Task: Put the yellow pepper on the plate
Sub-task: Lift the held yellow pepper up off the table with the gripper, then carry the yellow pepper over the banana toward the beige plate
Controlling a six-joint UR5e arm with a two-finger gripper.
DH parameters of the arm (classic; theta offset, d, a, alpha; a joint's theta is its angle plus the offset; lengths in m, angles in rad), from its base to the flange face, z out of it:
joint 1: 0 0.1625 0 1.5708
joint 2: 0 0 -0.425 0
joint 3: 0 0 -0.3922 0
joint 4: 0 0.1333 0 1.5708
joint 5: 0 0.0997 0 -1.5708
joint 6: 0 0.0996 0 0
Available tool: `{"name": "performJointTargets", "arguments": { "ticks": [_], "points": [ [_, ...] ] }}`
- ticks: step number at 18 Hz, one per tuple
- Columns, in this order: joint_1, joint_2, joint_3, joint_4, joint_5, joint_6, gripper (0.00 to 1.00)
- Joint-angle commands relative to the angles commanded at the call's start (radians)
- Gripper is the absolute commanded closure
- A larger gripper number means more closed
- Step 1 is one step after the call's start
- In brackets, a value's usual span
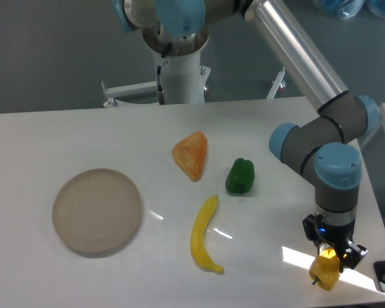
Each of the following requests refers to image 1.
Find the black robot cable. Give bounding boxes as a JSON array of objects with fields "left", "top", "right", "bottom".
[{"left": 156, "top": 42, "right": 173, "bottom": 105}]

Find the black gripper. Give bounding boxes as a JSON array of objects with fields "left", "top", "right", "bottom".
[{"left": 302, "top": 214, "right": 368, "bottom": 270}]

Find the yellow toy banana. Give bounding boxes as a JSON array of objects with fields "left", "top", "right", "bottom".
[{"left": 190, "top": 195, "right": 224, "bottom": 275}]

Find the beige round plate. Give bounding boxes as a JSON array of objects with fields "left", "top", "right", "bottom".
[{"left": 52, "top": 169, "right": 142, "bottom": 258}]

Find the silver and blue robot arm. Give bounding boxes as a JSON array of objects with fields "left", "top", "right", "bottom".
[{"left": 113, "top": 1, "right": 380, "bottom": 269}]

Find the blue plastic bag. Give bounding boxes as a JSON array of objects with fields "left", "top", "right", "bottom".
[{"left": 313, "top": 0, "right": 385, "bottom": 20}]

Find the yellow toy pepper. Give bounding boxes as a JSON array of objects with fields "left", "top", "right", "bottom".
[{"left": 309, "top": 248, "right": 341, "bottom": 291}]

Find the orange toy bread slice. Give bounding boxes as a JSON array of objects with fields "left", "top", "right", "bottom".
[{"left": 172, "top": 132, "right": 208, "bottom": 182}]

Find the green toy pepper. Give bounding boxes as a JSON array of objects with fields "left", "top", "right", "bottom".
[{"left": 225, "top": 158, "right": 255, "bottom": 194}]

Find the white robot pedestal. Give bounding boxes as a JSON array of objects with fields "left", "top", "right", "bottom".
[{"left": 101, "top": 50, "right": 287, "bottom": 108}]

